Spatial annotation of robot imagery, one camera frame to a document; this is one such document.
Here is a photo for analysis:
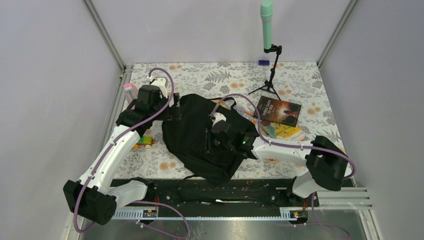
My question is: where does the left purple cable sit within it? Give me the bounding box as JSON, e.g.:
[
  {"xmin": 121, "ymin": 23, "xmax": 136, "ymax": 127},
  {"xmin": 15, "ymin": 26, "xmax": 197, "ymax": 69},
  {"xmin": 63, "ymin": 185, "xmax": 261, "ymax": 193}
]
[{"xmin": 73, "ymin": 67, "xmax": 176, "ymax": 234}]

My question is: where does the orange spiral notebook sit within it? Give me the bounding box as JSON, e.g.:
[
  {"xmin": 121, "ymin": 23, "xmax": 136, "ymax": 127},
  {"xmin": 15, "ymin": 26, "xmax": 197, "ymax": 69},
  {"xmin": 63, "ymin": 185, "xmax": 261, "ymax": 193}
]
[{"xmin": 210, "ymin": 97, "xmax": 235, "ymax": 110}]

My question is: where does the yellow green children book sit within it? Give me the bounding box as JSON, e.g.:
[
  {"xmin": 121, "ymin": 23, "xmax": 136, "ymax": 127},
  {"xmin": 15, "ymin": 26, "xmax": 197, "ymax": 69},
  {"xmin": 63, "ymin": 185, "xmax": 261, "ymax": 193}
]
[{"xmin": 260, "ymin": 120, "xmax": 306, "ymax": 142}]

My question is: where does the colourful toy block train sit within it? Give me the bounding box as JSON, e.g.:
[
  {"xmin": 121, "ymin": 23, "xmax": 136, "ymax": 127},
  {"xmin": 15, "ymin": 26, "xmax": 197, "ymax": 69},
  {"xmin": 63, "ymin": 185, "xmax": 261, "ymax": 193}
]
[{"xmin": 133, "ymin": 136, "xmax": 156, "ymax": 149}]

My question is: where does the pink metronome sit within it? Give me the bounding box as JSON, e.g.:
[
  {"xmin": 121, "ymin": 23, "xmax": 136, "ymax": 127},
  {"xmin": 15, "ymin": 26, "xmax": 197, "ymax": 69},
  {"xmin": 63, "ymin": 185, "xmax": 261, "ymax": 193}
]
[{"xmin": 123, "ymin": 83, "xmax": 139, "ymax": 106}]

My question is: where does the floral table mat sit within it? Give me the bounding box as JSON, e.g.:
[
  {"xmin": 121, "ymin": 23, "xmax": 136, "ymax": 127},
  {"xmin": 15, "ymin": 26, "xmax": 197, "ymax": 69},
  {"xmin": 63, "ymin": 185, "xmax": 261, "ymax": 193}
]
[{"xmin": 115, "ymin": 61, "xmax": 344, "ymax": 179}]

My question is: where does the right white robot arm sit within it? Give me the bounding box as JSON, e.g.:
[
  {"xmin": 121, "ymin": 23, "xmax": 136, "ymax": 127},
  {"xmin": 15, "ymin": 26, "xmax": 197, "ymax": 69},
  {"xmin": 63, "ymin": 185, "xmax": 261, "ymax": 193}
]
[{"xmin": 206, "ymin": 112, "xmax": 348, "ymax": 206}]

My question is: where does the green microphone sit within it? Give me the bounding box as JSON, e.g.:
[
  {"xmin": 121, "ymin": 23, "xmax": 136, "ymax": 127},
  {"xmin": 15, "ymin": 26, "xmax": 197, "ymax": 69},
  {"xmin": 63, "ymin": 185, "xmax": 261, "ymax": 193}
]
[{"xmin": 260, "ymin": 0, "xmax": 274, "ymax": 52}]

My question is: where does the dark cover book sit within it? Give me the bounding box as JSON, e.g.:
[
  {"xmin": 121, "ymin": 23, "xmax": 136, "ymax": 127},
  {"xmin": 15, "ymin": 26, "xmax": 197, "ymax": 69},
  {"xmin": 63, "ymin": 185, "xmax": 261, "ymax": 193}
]
[{"xmin": 256, "ymin": 96, "xmax": 302, "ymax": 127}]

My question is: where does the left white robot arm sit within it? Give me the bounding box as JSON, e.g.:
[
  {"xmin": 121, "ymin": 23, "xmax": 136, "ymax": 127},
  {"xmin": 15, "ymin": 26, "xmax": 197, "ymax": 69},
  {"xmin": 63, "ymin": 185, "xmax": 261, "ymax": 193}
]
[{"xmin": 63, "ymin": 77, "xmax": 180, "ymax": 228}]

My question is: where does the black microphone tripod stand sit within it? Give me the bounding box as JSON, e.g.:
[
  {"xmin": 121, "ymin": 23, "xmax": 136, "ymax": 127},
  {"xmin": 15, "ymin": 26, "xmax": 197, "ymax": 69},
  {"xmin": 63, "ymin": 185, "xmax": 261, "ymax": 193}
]
[{"xmin": 249, "ymin": 44, "xmax": 283, "ymax": 100}]

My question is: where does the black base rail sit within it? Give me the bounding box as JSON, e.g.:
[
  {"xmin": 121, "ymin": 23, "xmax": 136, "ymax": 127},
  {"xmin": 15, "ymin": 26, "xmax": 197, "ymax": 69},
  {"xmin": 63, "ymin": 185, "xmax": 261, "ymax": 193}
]
[{"xmin": 131, "ymin": 177, "xmax": 320, "ymax": 211}]

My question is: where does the purple cable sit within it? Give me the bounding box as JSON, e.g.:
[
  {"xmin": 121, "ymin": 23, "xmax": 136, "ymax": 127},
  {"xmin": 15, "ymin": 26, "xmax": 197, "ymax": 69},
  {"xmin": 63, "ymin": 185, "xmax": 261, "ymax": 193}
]
[
  {"xmin": 73, "ymin": 67, "xmax": 176, "ymax": 234},
  {"xmin": 210, "ymin": 93, "xmax": 357, "ymax": 180}
]

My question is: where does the black fabric student bag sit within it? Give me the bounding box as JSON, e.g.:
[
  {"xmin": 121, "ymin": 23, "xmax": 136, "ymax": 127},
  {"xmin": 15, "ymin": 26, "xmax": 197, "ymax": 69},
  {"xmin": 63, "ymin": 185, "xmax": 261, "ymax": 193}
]
[{"xmin": 161, "ymin": 93, "xmax": 258, "ymax": 186}]

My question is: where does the white slotted cable duct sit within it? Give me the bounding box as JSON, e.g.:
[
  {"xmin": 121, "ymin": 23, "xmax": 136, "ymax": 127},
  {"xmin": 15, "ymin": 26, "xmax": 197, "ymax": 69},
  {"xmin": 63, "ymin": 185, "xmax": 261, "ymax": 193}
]
[{"xmin": 112, "ymin": 205, "xmax": 308, "ymax": 221}]

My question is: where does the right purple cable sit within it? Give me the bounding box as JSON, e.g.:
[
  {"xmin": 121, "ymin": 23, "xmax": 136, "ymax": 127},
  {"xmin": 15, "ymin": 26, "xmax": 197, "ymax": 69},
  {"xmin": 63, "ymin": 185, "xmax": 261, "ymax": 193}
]
[{"xmin": 210, "ymin": 93, "xmax": 357, "ymax": 180}]

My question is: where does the small blue box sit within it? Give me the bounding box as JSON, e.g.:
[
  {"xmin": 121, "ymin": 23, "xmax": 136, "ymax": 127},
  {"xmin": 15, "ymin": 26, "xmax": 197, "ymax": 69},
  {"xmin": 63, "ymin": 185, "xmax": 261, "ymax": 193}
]
[{"xmin": 258, "ymin": 60, "xmax": 270, "ymax": 66}]

